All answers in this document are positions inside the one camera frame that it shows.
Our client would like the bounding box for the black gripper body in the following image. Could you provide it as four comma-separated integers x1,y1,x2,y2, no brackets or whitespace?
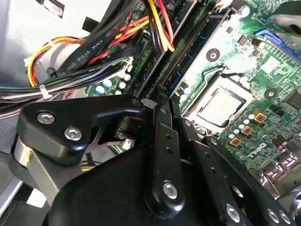
47,147,214,226

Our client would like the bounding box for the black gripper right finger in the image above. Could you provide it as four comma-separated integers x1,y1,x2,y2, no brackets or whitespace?
169,98,296,226

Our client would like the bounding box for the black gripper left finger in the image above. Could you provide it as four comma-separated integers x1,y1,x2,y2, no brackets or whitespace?
9,89,186,214

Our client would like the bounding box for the blue RAM stick dark label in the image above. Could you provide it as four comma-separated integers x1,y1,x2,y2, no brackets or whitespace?
161,8,233,98

